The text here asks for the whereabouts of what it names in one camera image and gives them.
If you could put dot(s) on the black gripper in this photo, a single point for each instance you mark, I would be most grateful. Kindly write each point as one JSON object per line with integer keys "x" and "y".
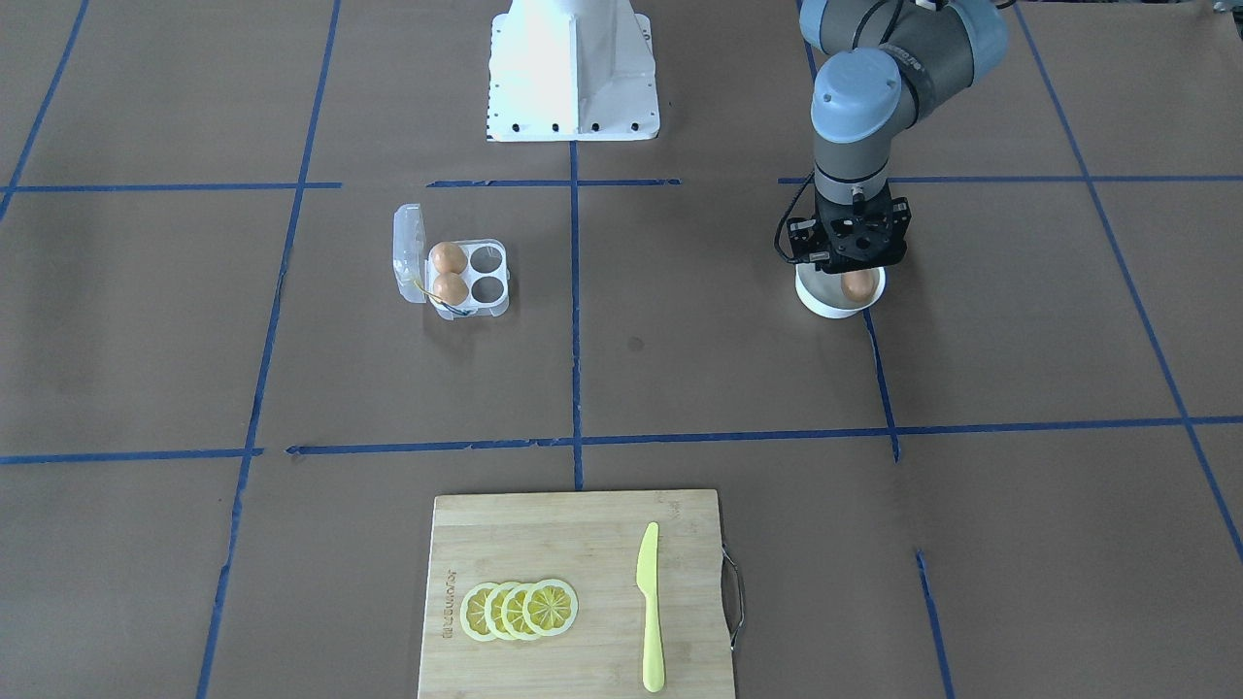
{"x": 802, "y": 236}

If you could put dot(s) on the brown egg carried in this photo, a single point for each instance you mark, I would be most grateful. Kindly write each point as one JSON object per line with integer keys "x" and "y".
{"x": 859, "y": 286}

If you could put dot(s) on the clear plastic egg box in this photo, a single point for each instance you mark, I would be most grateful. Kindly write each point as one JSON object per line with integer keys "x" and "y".
{"x": 487, "y": 273}

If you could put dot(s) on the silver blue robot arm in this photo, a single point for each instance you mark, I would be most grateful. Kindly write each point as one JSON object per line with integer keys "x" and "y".
{"x": 887, "y": 66}

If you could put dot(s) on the brown egg rear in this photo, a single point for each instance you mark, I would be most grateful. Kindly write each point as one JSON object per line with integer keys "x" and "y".
{"x": 448, "y": 257}

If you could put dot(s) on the brown egg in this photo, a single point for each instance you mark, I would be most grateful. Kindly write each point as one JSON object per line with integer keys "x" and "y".
{"x": 451, "y": 289}
{"x": 448, "y": 257}

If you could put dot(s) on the brown egg front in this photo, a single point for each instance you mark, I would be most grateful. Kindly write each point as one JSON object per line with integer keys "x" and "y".
{"x": 451, "y": 289}

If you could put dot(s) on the white bowl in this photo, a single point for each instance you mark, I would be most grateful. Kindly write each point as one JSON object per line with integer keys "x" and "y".
{"x": 821, "y": 292}

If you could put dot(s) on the yellow plastic knife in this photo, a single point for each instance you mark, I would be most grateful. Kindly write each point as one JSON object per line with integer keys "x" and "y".
{"x": 653, "y": 674}

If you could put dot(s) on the bamboo cutting board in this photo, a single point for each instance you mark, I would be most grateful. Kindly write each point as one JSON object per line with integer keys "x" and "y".
{"x": 606, "y": 594}

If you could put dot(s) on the lemon slice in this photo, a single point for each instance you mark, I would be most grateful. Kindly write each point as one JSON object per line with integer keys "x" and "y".
{"x": 511, "y": 612}
{"x": 474, "y": 613}
{"x": 494, "y": 611}
{"x": 551, "y": 607}

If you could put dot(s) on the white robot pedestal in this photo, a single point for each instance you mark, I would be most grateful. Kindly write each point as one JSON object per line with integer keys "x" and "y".
{"x": 571, "y": 71}

